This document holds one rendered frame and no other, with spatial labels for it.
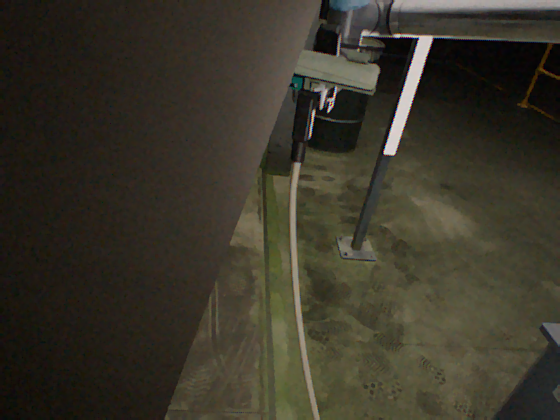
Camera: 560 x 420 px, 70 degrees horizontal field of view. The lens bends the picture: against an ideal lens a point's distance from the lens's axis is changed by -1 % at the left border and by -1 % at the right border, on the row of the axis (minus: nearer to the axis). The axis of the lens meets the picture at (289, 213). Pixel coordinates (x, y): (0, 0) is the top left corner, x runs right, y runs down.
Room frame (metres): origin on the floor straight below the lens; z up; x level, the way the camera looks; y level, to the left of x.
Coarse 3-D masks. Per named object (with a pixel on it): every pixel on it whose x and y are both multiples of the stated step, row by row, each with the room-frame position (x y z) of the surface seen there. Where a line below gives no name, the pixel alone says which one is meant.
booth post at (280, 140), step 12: (312, 24) 2.58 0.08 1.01; (312, 36) 2.58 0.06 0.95; (312, 48) 2.59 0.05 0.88; (288, 96) 2.57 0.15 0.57; (288, 108) 2.57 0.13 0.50; (276, 120) 2.56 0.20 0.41; (288, 120) 2.57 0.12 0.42; (276, 132) 2.56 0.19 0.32; (288, 132) 2.58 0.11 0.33; (276, 144) 2.56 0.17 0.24; (288, 144) 2.58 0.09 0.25; (276, 156) 2.57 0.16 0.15; (288, 156) 2.58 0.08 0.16; (276, 168) 2.57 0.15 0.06; (288, 168) 2.58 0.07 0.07
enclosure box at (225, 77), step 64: (0, 0) 0.32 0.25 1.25; (64, 0) 0.33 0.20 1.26; (128, 0) 0.34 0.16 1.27; (192, 0) 0.35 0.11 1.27; (256, 0) 0.36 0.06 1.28; (320, 0) 0.37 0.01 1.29; (0, 64) 0.32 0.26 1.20; (64, 64) 0.33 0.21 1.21; (128, 64) 0.34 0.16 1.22; (192, 64) 0.35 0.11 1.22; (256, 64) 0.36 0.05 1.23; (0, 128) 0.32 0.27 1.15; (64, 128) 0.33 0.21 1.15; (128, 128) 0.34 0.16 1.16; (192, 128) 0.35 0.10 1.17; (256, 128) 0.36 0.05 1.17; (0, 192) 0.31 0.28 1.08; (64, 192) 0.32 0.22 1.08; (128, 192) 0.34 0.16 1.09; (192, 192) 0.35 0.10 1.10; (0, 256) 0.31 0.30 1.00; (64, 256) 0.32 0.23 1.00; (128, 256) 0.34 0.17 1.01; (192, 256) 0.35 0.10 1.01; (0, 320) 0.30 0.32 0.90; (64, 320) 0.32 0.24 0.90; (128, 320) 0.34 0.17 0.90; (192, 320) 0.35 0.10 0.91; (0, 384) 0.30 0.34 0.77; (64, 384) 0.32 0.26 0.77; (128, 384) 0.33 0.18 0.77
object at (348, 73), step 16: (304, 64) 0.75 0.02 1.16; (320, 64) 0.74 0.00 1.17; (336, 64) 0.74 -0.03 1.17; (352, 64) 0.73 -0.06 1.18; (368, 64) 0.75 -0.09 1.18; (320, 80) 0.74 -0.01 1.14; (336, 80) 0.73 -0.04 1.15; (352, 80) 0.73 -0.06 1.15; (368, 80) 0.72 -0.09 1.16; (304, 96) 0.75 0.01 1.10; (304, 112) 0.75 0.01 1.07; (304, 128) 0.75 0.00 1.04; (304, 144) 0.75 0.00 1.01; (304, 160) 0.76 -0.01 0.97
